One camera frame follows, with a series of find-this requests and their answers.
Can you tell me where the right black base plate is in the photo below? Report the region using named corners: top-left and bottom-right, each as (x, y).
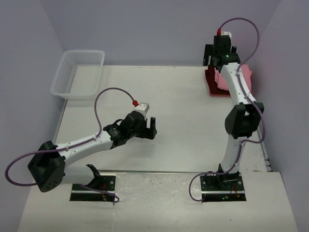
top-left (200, 172), bottom-right (246, 202)

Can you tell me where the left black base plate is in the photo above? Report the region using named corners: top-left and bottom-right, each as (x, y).
top-left (70, 164), bottom-right (119, 203)

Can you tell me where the pink t shirt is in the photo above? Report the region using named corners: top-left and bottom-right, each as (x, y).
top-left (213, 63), bottom-right (253, 92)

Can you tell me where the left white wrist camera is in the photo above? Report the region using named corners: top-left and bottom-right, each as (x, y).
top-left (132, 100), bottom-right (150, 120)

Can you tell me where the folded dark red shirt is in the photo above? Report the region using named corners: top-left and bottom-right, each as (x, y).
top-left (205, 65), bottom-right (222, 93)

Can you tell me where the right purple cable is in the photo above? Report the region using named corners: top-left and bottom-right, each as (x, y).
top-left (188, 18), bottom-right (266, 203)

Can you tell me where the white plastic basket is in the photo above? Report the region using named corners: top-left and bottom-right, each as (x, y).
top-left (50, 50), bottom-right (105, 101)

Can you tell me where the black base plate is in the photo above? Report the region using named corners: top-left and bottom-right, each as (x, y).
top-left (200, 172), bottom-right (246, 202)
top-left (70, 164), bottom-right (119, 203)

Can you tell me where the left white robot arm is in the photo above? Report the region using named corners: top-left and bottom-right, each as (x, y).
top-left (28, 111), bottom-right (157, 192)

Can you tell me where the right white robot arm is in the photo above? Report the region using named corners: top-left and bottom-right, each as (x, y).
top-left (203, 32), bottom-right (264, 190)

